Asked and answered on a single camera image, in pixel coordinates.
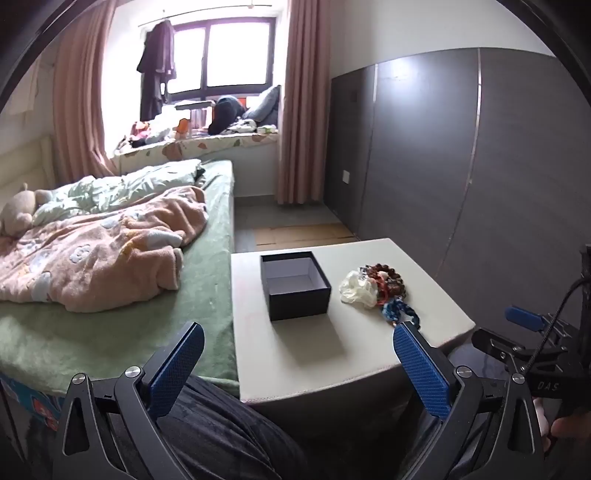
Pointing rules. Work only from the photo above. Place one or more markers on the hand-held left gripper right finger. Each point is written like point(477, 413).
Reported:
point(420, 364)

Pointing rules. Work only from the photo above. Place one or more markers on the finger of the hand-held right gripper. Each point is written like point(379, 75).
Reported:
point(489, 341)
point(521, 316)

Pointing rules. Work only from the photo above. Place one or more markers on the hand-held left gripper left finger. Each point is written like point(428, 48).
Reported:
point(178, 364)

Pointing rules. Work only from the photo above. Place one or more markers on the white jewellery piece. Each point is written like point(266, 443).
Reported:
point(358, 288)

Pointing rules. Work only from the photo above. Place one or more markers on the black jewelry box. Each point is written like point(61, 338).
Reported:
point(300, 302)

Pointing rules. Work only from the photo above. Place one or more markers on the person's right hand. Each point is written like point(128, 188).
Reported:
point(568, 427)

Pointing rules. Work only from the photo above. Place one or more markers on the person's dark pants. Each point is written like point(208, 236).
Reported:
point(221, 434)

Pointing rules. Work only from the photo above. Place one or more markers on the bed with green sheet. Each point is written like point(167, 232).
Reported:
point(203, 277)

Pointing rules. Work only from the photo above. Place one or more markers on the white leather table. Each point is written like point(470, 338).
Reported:
point(300, 360)

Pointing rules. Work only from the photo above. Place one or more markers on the pink fleece blanket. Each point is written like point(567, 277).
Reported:
point(92, 258)

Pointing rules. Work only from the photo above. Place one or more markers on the flat cardboard sheet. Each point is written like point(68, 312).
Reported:
point(295, 233)

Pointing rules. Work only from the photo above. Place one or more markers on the green floral duvet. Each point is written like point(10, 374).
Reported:
point(115, 189)

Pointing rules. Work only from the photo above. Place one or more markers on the grey wardrobe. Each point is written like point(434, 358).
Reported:
point(415, 161)

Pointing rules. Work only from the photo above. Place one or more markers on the patterned window seat cushion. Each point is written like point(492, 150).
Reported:
point(207, 145)

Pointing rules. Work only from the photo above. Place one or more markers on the beige plush toy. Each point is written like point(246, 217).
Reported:
point(18, 210)

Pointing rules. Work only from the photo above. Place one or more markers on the pile of colourful clothes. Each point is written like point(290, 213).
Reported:
point(152, 131)

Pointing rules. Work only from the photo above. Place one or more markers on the white padded headboard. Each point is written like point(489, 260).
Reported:
point(23, 161)

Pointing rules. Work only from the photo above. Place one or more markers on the dark cloth bundle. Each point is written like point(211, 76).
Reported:
point(226, 113)

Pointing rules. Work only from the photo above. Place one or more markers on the small white lap table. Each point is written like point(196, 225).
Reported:
point(194, 105)

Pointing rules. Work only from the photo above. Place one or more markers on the grey pillow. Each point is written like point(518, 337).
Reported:
point(265, 106)

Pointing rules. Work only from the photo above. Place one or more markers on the dark hanging coat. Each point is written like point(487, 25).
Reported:
point(154, 69)

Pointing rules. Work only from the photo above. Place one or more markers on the window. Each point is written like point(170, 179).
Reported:
point(235, 55)

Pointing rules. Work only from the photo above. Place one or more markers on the wall socket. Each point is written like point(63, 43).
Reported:
point(346, 177)

